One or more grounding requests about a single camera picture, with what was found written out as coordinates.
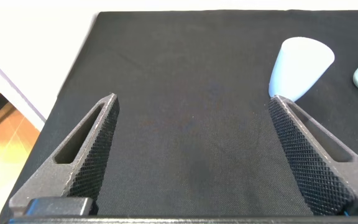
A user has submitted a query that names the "white baseboard strip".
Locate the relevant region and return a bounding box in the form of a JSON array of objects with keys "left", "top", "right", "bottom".
[{"left": 0, "top": 48, "right": 47, "bottom": 132}]

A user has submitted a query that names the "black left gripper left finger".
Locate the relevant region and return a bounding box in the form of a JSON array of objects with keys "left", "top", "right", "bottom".
[{"left": 8, "top": 93, "right": 121, "bottom": 217}]

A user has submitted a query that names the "black table cloth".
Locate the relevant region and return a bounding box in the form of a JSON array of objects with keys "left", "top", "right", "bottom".
[{"left": 0, "top": 9, "right": 358, "bottom": 219}]

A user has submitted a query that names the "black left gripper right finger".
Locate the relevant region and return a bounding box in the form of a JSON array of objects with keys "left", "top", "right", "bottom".
[{"left": 268, "top": 94, "right": 358, "bottom": 217}]

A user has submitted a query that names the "light blue plastic cup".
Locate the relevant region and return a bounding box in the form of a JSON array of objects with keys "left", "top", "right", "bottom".
[{"left": 268, "top": 36, "right": 336, "bottom": 103}]

